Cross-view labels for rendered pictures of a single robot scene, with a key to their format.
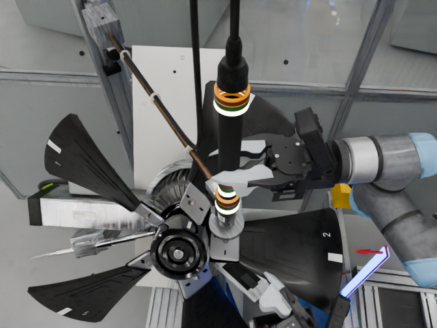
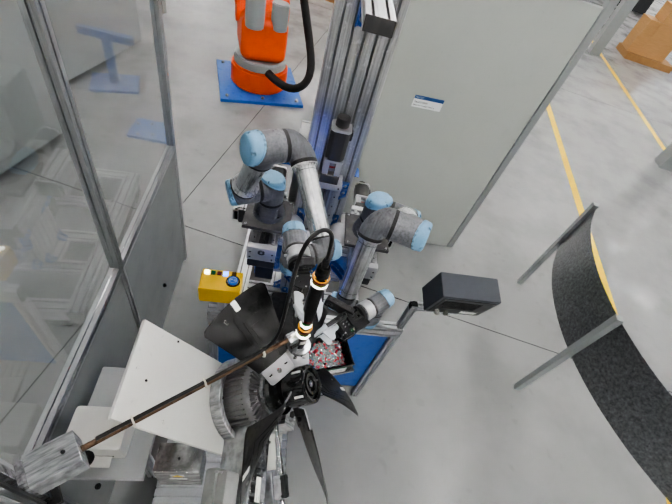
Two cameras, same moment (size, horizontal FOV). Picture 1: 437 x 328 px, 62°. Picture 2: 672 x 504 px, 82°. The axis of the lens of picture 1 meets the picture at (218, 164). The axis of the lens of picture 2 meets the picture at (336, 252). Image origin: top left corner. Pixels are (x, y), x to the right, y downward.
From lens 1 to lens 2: 85 cm
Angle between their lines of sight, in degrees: 62
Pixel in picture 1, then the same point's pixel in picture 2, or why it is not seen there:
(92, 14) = (48, 468)
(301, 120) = (308, 262)
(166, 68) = (141, 388)
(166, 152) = (202, 412)
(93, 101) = not seen: outside the picture
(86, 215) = (257, 487)
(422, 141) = (296, 225)
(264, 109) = (245, 296)
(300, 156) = (306, 275)
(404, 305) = not seen: hidden behind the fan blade
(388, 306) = not seen: hidden behind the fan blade
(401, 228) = (319, 253)
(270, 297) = (330, 333)
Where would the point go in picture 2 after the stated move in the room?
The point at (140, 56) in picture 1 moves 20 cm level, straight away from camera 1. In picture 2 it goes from (124, 411) to (20, 437)
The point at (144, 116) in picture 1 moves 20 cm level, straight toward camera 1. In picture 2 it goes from (173, 424) to (248, 402)
